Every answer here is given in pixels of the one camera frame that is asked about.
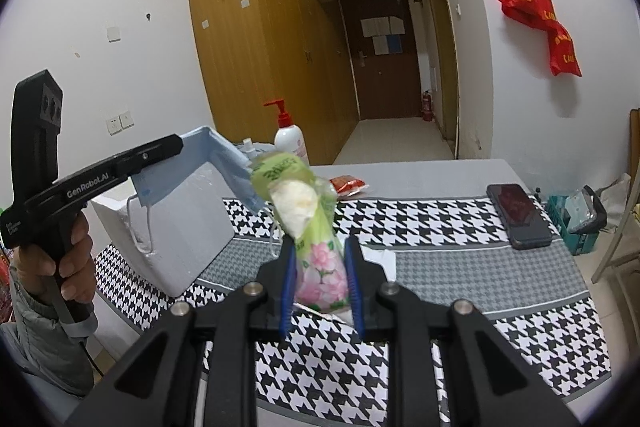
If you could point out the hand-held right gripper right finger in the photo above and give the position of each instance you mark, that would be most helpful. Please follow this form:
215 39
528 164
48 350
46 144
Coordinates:
352 287

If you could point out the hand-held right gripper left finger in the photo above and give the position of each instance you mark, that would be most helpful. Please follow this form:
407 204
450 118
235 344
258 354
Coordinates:
286 287

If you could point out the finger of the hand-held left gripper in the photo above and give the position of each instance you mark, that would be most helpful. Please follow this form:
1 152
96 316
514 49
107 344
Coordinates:
150 153

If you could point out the green floral tissue packet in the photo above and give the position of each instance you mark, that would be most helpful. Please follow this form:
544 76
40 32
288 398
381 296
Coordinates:
320 267

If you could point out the blue face mask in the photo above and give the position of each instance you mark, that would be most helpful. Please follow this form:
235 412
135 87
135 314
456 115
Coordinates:
225 157

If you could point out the white foam box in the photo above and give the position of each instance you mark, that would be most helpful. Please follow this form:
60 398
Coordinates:
190 237

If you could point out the person's left forearm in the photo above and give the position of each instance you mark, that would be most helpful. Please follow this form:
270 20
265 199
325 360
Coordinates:
40 337

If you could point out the person's left hand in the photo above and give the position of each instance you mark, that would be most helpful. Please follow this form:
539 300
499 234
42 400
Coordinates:
77 267

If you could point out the white plastic packet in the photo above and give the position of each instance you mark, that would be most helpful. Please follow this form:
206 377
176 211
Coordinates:
377 263

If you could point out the clear blue spray bottle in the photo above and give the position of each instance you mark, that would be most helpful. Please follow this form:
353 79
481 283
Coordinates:
247 145

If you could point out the grey houndstooth tablecloth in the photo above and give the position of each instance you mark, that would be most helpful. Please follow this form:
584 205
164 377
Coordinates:
450 267

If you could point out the red snack packet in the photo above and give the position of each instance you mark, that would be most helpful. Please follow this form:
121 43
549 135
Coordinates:
347 186

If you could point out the white red pump bottle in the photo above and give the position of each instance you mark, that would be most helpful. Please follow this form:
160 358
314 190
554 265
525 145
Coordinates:
290 142

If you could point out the wooden wardrobe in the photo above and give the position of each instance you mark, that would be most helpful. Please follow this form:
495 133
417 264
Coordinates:
260 57

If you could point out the black smartphone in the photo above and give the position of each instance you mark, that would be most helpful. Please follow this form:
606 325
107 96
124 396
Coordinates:
520 217

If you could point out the red fire extinguisher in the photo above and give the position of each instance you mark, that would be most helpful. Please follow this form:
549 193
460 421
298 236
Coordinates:
427 107

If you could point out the dark brown door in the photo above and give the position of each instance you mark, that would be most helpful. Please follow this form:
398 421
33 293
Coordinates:
385 82

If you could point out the green plastic basket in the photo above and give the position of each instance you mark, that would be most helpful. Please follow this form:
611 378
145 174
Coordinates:
565 222

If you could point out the white paper notice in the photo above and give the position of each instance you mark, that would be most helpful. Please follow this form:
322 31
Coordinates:
375 27
380 45
396 26

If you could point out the blue paper notice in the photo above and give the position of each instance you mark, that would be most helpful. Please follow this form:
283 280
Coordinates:
394 44

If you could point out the light wooden side door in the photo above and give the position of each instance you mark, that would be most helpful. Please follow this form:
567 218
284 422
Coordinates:
442 57

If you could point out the brown wooden board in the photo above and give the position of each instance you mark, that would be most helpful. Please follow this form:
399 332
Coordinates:
635 147

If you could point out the white wall socket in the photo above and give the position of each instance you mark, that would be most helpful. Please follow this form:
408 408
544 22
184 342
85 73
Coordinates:
113 125

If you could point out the white wall plate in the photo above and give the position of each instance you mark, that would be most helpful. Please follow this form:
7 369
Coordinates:
114 34

